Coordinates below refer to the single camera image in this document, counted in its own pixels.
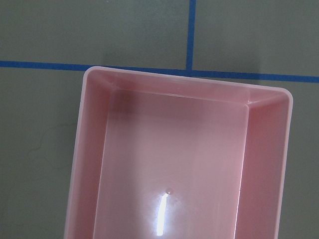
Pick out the pink plastic bin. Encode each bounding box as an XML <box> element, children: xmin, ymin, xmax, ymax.
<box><xmin>64</xmin><ymin>66</ymin><xmax>293</xmax><ymax>239</ymax></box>

